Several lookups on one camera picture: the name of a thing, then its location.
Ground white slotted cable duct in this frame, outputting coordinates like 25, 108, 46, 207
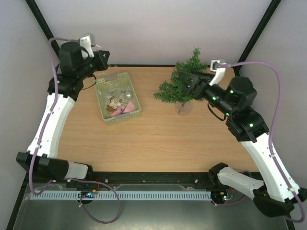
29, 191, 212, 201

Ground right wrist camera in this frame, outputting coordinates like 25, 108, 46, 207
209, 59, 226, 86

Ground green plastic basket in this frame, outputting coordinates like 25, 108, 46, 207
95, 72, 141, 125

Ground brown gingerbread ornament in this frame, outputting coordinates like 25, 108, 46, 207
106, 96, 123, 113

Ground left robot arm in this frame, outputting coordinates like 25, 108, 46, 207
16, 41, 110, 180

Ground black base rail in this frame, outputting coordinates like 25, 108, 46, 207
24, 170, 279, 190

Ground pink ornaments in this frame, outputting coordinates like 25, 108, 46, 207
110, 101, 137, 117

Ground purple loop cable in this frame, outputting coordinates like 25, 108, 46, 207
78, 182, 120, 224

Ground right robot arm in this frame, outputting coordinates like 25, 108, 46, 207
179, 72, 307, 217

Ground small green christmas tree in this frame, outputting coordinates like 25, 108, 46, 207
153, 48, 208, 116

